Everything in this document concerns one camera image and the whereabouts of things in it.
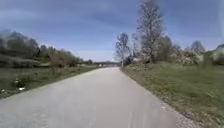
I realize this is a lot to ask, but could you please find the small bare tree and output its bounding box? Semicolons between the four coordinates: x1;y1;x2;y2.
114;32;132;66

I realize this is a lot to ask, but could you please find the grey asphalt road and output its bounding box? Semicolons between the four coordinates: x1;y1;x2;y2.
0;66;201;128

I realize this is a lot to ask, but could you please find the tall bare tree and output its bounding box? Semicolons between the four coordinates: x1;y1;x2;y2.
136;0;166;64

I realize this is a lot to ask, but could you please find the row of blossoming bushes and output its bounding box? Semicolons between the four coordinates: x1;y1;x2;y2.
131;35;224;66

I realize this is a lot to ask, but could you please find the grass verge with litter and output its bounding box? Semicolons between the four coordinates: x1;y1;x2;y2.
0;64;101;100

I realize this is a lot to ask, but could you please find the grass meadow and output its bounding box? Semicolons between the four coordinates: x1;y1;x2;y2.
120;61;224;128

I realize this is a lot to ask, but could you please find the wooded hillside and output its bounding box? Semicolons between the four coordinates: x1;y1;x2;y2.
0;29;94;70

